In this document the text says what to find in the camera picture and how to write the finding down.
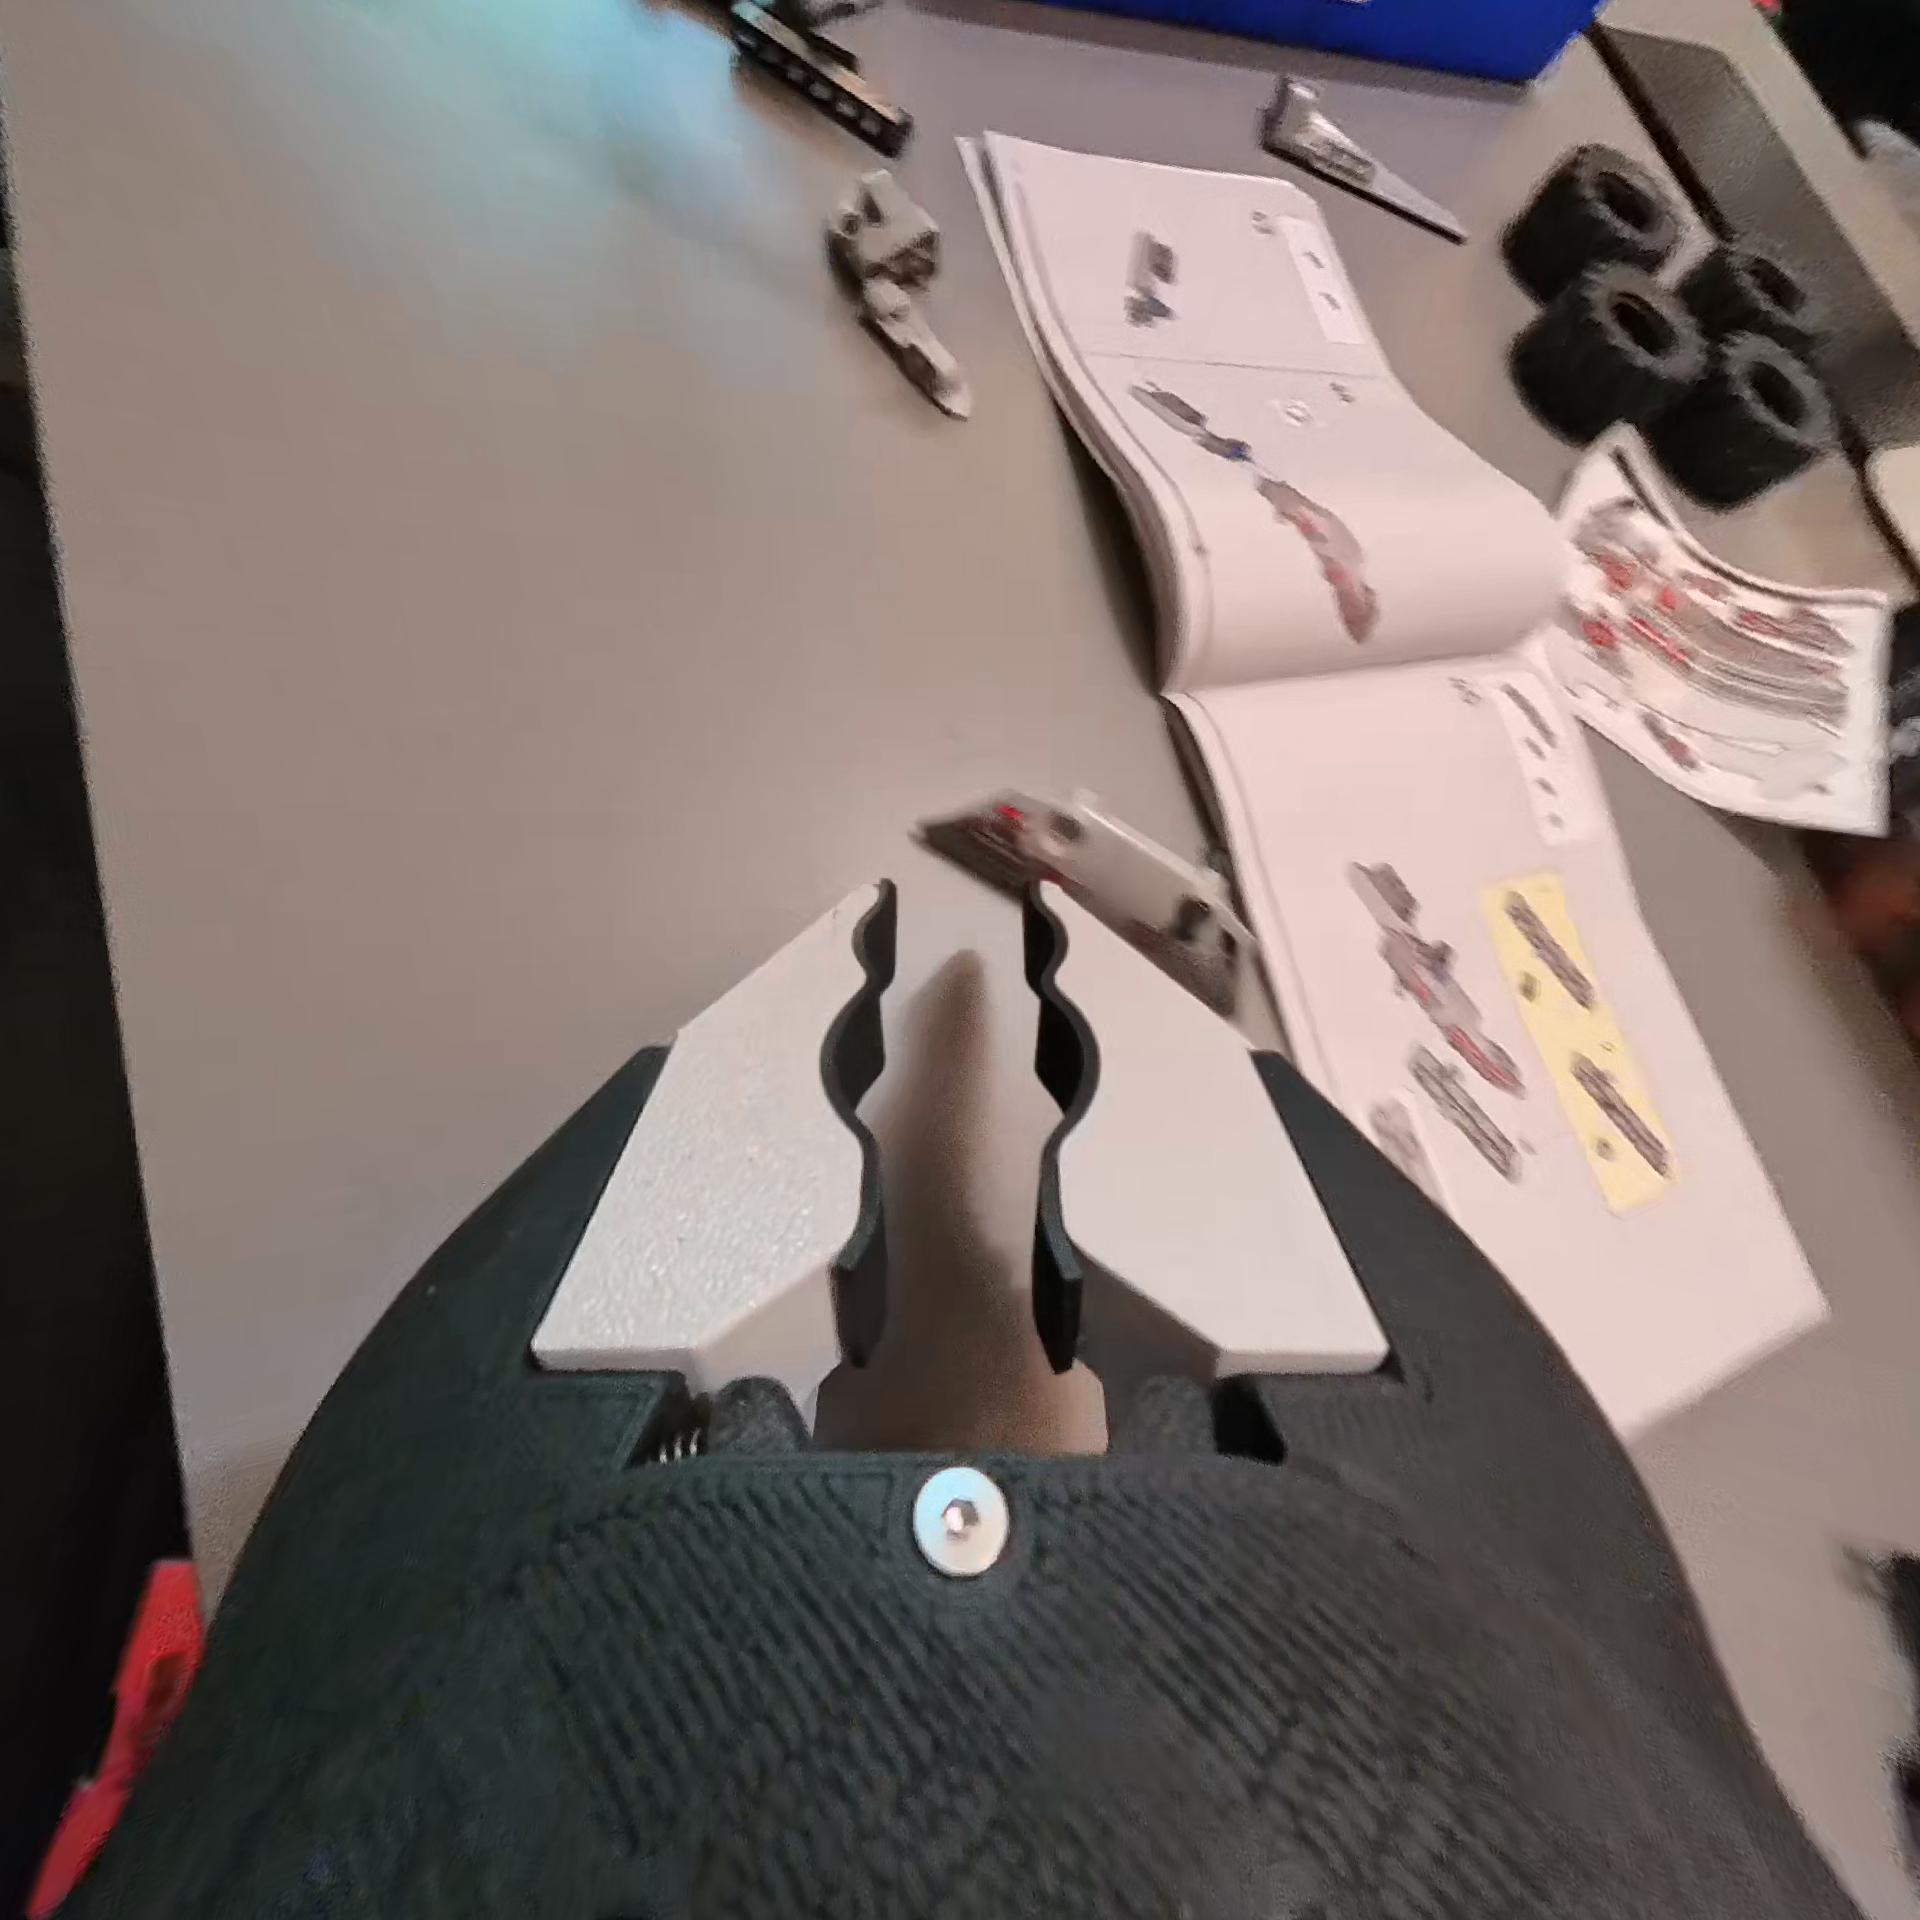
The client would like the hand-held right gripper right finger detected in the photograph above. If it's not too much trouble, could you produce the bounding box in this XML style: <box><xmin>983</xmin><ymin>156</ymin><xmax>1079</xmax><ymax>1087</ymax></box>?
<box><xmin>1019</xmin><ymin>878</ymin><xmax>1392</xmax><ymax>1381</ymax></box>

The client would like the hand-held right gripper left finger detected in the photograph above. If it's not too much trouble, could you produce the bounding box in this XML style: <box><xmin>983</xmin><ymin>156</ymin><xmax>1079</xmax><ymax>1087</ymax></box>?
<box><xmin>528</xmin><ymin>878</ymin><xmax>900</xmax><ymax>1381</ymax></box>

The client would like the grey stickered brick panel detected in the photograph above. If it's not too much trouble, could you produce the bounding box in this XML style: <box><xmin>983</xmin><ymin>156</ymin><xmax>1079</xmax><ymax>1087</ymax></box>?
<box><xmin>913</xmin><ymin>790</ymin><xmax>1260</xmax><ymax>1021</ymax></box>

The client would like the grey desk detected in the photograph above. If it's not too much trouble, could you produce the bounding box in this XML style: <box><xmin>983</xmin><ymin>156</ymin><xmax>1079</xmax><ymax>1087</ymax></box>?
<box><xmin>0</xmin><ymin>0</ymin><xmax>1920</xmax><ymax>1653</ymax></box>

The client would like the open instruction booklet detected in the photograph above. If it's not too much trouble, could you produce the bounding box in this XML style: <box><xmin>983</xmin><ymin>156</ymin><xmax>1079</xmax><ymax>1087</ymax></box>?
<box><xmin>955</xmin><ymin>132</ymin><xmax>1832</xmax><ymax>1443</ymax></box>

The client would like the red mesh object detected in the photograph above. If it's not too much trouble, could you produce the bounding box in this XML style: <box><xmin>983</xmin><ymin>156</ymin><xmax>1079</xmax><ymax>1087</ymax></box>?
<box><xmin>22</xmin><ymin>1561</ymin><xmax>203</xmax><ymax>1920</ymax></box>

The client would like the red grey sticker sheet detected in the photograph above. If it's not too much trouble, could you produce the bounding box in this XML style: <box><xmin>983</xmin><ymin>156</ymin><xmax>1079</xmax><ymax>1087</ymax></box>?
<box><xmin>1542</xmin><ymin>426</ymin><xmax>1895</xmax><ymax>841</ymax></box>

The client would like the black toy tire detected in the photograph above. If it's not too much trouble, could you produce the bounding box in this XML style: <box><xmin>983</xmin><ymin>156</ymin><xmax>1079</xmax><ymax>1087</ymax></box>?
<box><xmin>1499</xmin><ymin>142</ymin><xmax>1689</xmax><ymax>303</ymax></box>
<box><xmin>1672</xmin><ymin>240</ymin><xmax>1824</xmax><ymax>362</ymax></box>
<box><xmin>1650</xmin><ymin>332</ymin><xmax>1839</xmax><ymax>510</ymax></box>
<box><xmin>1505</xmin><ymin>270</ymin><xmax>1712</xmax><ymax>445</ymax></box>

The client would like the grey brick assembly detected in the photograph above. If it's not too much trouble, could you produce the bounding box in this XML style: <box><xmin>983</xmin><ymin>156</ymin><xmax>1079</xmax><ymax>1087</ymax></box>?
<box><xmin>821</xmin><ymin>168</ymin><xmax>973</xmax><ymax>422</ymax></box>

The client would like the grey wedge brick panel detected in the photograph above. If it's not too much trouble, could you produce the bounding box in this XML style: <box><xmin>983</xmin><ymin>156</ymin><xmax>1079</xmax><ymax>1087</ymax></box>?
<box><xmin>1256</xmin><ymin>74</ymin><xmax>1469</xmax><ymax>246</ymax></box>

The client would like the black brick chassis assembly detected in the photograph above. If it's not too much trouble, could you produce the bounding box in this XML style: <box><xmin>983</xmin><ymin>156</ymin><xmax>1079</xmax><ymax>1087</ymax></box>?
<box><xmin>725</xmin><ymin>0</ymin><xmax>917</xmax><ymax>160</ymax></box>

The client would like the blue plastic bin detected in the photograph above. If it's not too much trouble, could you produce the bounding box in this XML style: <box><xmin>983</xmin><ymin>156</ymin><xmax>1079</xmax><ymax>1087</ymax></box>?
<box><xmin>1050</xmin><ymin>0</ymin><xmax>1591</xmax><ymax>81</ymax></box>

